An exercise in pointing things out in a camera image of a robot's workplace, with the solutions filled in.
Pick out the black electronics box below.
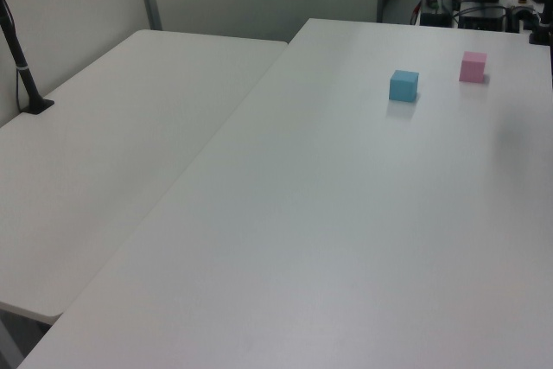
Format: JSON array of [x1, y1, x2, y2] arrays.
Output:
[[457, 4, 508, 33]]

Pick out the black camera stand pole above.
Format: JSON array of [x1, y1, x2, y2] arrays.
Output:
[[0, 0, 55, 116]]

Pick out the blue foam cube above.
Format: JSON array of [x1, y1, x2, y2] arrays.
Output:
[[388, 69, 421, 103]]

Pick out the white side table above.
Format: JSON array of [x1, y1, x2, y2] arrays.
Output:
[[0, 29, 289, 319]]

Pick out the pink foam cube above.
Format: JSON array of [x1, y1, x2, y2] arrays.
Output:
[[458, 51, 488, 84]]

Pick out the black clamp mount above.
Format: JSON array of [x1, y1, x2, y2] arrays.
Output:
[[528, 0, 553, 47]]

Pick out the small black box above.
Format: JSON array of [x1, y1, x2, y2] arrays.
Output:
[[419, 10, 452, 28]]

